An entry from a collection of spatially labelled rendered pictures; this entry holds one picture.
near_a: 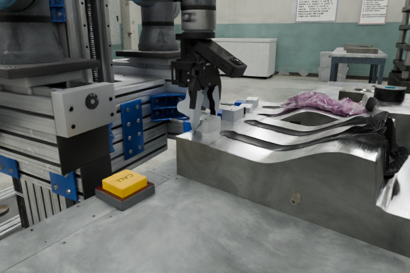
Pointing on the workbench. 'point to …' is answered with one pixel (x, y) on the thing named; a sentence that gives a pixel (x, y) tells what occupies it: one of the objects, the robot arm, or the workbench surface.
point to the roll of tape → (389, 93)
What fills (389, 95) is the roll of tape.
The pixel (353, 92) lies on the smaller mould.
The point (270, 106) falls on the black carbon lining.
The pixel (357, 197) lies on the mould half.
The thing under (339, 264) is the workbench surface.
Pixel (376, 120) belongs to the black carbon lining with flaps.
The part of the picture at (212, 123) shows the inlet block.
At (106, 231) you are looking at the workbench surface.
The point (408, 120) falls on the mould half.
